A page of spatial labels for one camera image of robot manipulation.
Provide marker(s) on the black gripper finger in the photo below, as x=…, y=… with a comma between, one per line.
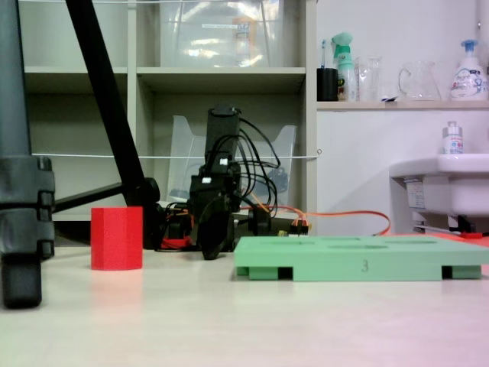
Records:
x=216, y=229

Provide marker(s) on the red octagonal pillar block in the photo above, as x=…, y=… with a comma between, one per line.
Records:
x=116, y=239

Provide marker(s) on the green shape-hole board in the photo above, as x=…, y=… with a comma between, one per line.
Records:
x=332, y=264

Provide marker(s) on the small red block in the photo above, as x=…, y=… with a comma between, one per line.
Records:
x=470, y=235

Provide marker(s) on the clear plastic file tray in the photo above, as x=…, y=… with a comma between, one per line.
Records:
x=179, y=160

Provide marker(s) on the black round clamp knob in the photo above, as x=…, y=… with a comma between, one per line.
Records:
x=260, y=223

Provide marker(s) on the beige shelf unit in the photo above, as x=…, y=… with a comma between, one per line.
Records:
x=221, y=76

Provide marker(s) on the black tripod brace bar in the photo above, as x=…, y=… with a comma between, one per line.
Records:
x=88, y=197

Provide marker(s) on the clear plastic storage box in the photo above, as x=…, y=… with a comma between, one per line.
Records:
x=214, y=46

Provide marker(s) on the slanted black tripod leg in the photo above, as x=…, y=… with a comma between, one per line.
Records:
x=103, y=95

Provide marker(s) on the black cup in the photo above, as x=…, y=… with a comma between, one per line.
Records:
x=327, y=86

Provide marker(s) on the orange labelled packet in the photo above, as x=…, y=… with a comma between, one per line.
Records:
x=244, y=34

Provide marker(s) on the green spray bottle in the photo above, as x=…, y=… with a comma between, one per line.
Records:
x=344, y=69

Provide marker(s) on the clear glass beaker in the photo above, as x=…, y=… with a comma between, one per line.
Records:
x=368, y=84

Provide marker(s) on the thick grey tripod leg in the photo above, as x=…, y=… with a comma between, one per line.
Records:
x=19, y=229

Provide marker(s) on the pale wooden counter shelf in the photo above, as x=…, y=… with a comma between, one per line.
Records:
x=420, y=106

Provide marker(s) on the clear glass pitcher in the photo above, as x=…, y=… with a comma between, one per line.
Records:
x=420, y=84

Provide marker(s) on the small clear sanitiser bottle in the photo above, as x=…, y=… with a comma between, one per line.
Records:
x=453, y=141

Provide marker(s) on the white sink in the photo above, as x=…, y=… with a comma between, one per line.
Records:
x=458, y=183

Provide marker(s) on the red mat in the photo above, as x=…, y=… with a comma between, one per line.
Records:
x=484, y=242

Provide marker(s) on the white foam soap bottle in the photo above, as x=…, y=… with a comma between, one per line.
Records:
x=468, y=80

